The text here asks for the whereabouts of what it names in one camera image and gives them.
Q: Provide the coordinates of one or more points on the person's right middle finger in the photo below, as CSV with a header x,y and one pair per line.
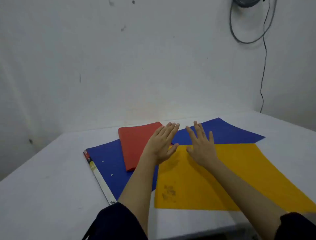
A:
x,y
198,131

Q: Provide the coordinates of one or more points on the dark wall-mounted device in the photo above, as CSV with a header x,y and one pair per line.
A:
x,y
245,3

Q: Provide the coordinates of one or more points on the person's left little finger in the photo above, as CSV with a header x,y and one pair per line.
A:
x,y
159,130

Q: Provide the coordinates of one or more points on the person's right little finger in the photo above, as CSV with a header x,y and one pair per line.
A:
x,y
211,139

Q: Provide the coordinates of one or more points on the person's right forearm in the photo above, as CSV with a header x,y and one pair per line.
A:
x,y
244,195

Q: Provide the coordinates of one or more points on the blue binder with white spine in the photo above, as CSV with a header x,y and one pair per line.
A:
x,y
111,160

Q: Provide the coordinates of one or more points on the person's right hand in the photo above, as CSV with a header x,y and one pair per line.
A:
x,y
203,152

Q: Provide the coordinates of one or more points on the person's left middle finger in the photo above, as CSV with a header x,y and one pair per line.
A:
x,y
169,130

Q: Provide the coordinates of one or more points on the person's dark right sleeve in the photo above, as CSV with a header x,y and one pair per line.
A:
x,y
297,227

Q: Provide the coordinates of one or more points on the person's left forearm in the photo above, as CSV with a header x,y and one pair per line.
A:
x,y
138,188

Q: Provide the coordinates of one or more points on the blue paper sheet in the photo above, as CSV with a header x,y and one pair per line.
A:
x,y
227,133

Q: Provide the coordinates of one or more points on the person's right thumb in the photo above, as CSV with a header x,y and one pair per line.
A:
x,y
190,150

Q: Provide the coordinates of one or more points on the yellow paper sheet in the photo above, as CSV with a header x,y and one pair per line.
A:
x,y
222,180

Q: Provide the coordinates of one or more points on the person's dark sleeve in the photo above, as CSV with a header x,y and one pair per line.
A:
x,y
116,223
297,227

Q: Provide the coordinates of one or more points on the person's left thumb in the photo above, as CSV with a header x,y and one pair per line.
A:
x,y
172,149

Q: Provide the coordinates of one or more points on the person's left hand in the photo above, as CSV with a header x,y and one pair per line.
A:
x,y
158,147

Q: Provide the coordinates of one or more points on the person's dark left sleeve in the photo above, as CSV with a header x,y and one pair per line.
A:
x,y
116,223

